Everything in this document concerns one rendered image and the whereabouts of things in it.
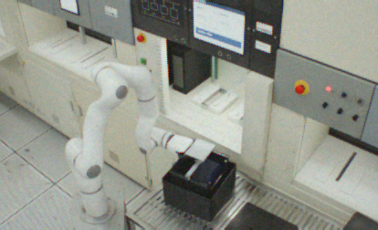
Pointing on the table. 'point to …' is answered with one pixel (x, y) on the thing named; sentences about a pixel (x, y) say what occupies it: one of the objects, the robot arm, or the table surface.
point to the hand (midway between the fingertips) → (198, 152)
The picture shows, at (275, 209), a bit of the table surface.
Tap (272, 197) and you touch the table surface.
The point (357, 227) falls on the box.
